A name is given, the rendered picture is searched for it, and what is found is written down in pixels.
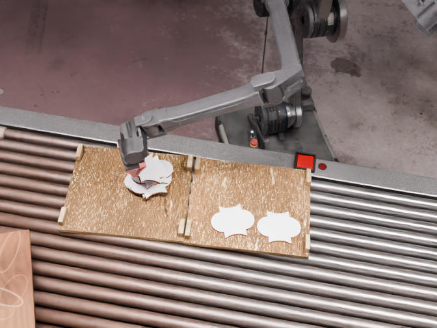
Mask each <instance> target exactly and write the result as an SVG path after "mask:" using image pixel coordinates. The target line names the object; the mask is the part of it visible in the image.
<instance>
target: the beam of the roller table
mask: <svg viewBox="0 0 437 328"><path fill-rule="evenodd" d="M0 126H3V127H7V128H9V129H13V130H21V131H28V132H32V133H39V134H44V135H51V136H56V137H63V138H67V139H75V140H79V141H86V142H91V143H98V144H106V145H110V146H117V143H118V142H117V140H119V139H120V126H116V125H112V124H104V123H100V122H93V121H88V120H80V119H76V118H68V117H64V116H57V115H49V114H45V113H37V112H33V111H26V110H21V109H14V108H9V107H2V106H0ZM147 142H148V152H153V153H160V154H174V155H181V156H189V154H193V156H194V159H195V160H196V157H197V156H200V157H201V158H203V159H214V160H221V161H232V162H238V163H249V164H255V165H266V166H273V167H284V168H290V169H293V167H294V161H295V155H292V154H285V153H280V152H273V151H268V150H261V149H257V148H249V147H245V146H237V145H233V144H226V143H218V142H214V141H207V140H202V139H195V138H190V137H182V136H178V135H171V134H167V135H164V136H162V137H158V138H154V139H148V140H147ZM320 163H324V164H325V165H326V166H327V168H326V169H325V170H321V169H319V168H318V164H320ZM311 179H312V180H319V181H324V182H331V183H335V184H343V185H350V186H354V187H362V188H366V189H374V190H378V191H385V192H390V193H397V194H402V195H409V196H413V197H421V198H428V199H432V200H437V178H430V177H426V176H418V175H414V174H407V173H402V172H394V171H387V170H382V169H375V168H371V167H363V166H359V165H351V164H347V163H340V162H335V161H328V160H323V159H316V164H315V172H314V173H311Z"/></svg>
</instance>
